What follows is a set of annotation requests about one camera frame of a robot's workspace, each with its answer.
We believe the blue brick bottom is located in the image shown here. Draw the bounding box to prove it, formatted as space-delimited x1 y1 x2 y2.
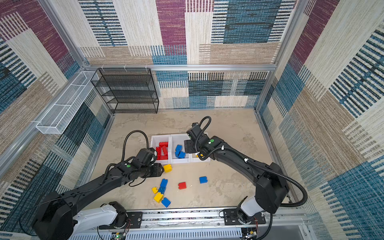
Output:
161 198 171 208

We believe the small red brick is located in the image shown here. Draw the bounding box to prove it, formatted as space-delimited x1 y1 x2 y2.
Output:
178 182 187 190

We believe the red long diagonal brick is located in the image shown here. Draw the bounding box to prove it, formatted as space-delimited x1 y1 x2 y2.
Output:
159 154 169 160

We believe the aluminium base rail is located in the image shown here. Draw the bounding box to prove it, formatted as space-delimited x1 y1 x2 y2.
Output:
89 206 310 240

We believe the black wire shelf rack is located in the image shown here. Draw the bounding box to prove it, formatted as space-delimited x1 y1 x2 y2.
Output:
91 68 159 114

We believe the yellow brick top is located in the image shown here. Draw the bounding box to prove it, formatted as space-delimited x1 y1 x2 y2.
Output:
163 164 173 173

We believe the white wire mesh basket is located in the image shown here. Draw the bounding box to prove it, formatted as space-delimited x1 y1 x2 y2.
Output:
36 71 95 135

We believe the blue long brick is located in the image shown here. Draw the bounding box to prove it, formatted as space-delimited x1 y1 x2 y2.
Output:
159 179 168 194

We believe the red wide brick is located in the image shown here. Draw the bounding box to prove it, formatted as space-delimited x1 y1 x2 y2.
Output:
159 142 169 155

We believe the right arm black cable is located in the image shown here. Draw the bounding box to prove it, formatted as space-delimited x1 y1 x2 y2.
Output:
194 116 309 240

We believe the red long brick tall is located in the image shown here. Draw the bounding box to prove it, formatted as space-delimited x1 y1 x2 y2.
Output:
156 147 162 158

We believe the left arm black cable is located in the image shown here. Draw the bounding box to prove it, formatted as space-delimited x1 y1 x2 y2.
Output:
121 129 150 163

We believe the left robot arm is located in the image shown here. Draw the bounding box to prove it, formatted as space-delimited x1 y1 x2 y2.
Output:
32 148 165 240

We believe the yellow brick bottom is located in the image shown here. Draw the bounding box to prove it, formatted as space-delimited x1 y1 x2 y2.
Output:
154 192 164 203

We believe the left white bin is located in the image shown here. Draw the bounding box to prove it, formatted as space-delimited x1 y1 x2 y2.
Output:
150 135 171 166

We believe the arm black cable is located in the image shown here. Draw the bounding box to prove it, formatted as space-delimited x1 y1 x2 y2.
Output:
194 116 309 240
121 129 150 163

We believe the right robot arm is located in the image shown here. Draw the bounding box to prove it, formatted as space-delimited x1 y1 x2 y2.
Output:
185 123 290 224

